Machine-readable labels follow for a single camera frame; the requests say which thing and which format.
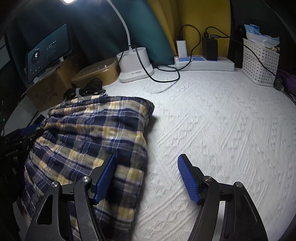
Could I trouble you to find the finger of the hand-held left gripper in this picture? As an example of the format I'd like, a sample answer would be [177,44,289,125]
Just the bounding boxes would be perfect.
[18,115,48,139]

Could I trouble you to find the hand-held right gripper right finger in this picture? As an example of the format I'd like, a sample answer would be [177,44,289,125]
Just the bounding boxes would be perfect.
[177,153,269,241]

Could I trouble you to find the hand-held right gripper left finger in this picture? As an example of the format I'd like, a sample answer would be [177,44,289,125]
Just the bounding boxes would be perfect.
[24,153,117,241]

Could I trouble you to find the plaid pants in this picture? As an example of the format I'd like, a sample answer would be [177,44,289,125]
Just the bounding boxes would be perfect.
[20,94,155,241]

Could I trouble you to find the cardboard box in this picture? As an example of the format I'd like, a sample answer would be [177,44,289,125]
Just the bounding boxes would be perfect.
[23,52,86,112]

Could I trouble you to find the white textured table cover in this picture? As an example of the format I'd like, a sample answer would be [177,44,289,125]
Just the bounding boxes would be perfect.
[9,66,296,241]

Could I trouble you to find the white tablet stand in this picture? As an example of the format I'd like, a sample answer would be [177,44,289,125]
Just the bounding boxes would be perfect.
[32,57,65,84]

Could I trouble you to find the black tablet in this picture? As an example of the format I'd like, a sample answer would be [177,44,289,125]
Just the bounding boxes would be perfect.
[25,22,73,85]

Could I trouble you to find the brown lidded container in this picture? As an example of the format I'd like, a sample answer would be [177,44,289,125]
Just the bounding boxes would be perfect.
[71,58,119,88]

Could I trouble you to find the white power strip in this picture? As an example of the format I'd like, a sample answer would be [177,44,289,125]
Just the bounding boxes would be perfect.
[174,55,235,71]

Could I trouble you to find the white desk lamp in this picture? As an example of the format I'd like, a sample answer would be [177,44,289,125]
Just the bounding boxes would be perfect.
[60,0,154,83]

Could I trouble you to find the teal curtain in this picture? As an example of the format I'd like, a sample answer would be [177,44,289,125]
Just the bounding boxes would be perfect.
[5,0,175,77]

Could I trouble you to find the white charger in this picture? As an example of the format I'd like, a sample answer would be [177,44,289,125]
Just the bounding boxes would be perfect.
[176,40,188,58]

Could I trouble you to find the black charger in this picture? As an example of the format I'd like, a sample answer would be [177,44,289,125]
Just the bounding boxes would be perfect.
[203,37,219,61]

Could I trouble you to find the white plastic basket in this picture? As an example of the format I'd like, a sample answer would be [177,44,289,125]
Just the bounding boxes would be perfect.
[242,38,280,87]

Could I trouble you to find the purple cloth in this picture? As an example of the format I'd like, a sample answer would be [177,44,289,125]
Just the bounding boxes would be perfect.
[276,71,296,98]

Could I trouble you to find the blue plastic packet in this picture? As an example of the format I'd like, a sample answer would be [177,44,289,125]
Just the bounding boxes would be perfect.
[245,24,280,48]

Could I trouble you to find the yellow curtain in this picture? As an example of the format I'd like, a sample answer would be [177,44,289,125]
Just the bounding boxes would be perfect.
[146,0,232,63]

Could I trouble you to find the bundled black cable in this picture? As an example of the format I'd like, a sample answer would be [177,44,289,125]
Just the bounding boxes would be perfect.
[63,78,109,100]

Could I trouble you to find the black lamp cable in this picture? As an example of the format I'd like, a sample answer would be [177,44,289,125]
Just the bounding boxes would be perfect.
[126,24,201,83]

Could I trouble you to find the black charger cable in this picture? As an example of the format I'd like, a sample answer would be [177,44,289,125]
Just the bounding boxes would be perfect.
[204,26,277,77]

